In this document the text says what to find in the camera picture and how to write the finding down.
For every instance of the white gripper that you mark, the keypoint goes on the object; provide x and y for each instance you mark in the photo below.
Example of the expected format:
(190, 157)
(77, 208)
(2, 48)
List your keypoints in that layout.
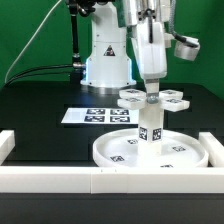
(149, 49)

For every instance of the white cross-shaped table base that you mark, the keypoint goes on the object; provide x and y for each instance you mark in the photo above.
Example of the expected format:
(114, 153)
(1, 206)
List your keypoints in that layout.
(170, 100)

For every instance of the white round table top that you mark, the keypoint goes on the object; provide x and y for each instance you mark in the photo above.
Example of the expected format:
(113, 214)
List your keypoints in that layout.
(120, 149)

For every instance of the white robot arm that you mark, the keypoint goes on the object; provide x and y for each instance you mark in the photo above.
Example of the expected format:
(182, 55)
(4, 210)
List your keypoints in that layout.
(149, 24)

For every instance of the white marker sheet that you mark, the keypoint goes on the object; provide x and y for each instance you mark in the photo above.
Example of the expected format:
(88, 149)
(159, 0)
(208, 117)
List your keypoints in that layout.
(100, 116)

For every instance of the white right fence bar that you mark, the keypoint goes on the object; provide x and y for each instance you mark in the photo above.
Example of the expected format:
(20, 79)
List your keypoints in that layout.
(213, 147)

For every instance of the white fence bar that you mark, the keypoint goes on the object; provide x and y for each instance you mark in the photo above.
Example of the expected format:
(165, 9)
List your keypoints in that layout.
(93, 180)
(7, 143)
(213, 147)

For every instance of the white left fence bar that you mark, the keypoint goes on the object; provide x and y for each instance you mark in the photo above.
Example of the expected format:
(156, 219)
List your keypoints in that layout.
(7, 143)

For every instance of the white front fence bar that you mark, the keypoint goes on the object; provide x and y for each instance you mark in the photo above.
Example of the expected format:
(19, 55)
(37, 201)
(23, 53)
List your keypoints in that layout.
(93, 180)

